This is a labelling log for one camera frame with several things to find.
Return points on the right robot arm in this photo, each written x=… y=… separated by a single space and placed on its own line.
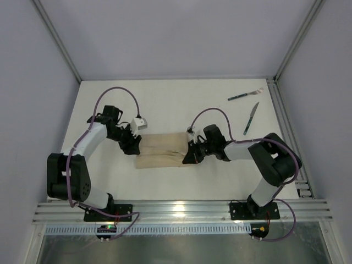
x=274 y=159

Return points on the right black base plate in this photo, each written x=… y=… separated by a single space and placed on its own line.
x=246 y=211

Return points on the left aluminium frame post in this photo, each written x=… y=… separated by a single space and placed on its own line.
x=42 y=13

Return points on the green handled knife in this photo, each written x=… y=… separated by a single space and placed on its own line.
x=252 y=113

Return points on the aluminium front rail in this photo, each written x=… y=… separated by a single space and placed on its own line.
x=161 y=212

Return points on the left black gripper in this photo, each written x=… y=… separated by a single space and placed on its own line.
x=131 y=143

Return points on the left controller board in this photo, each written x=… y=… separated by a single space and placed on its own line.
x=105 y=232

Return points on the right aluminium frame post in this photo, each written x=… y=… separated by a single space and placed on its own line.
x=304 y=28

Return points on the beige cloth napkin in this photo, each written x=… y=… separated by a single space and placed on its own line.
x=162 y=150

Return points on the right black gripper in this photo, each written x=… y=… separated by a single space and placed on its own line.
x=192 y=153

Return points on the aluminium frame post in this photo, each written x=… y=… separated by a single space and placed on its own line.
x=42 y=13
x=304 y=28

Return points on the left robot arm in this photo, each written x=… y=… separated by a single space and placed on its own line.
x=67 y=172

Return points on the right controller board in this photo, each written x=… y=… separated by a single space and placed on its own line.
x=259 y=231

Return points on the slotted grey cable duct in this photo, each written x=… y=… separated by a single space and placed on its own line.
x=153 y=229

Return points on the controller board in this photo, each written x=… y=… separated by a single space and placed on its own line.
x=259 y=231
x=105 y=232

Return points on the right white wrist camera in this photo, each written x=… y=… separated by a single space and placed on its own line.
x=193 y=134

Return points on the aluminium right side rail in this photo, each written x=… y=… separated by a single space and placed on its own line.
x=302 y=182

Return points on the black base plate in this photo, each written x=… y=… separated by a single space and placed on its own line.
x=246 y=211
x=110 y=214

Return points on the aluminium rail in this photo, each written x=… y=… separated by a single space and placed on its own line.
x=161 y=212
x=302 y=182

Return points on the green handled fork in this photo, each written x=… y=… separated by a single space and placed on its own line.
x=256 y=92

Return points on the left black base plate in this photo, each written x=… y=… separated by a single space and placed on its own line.
x=110 y=214

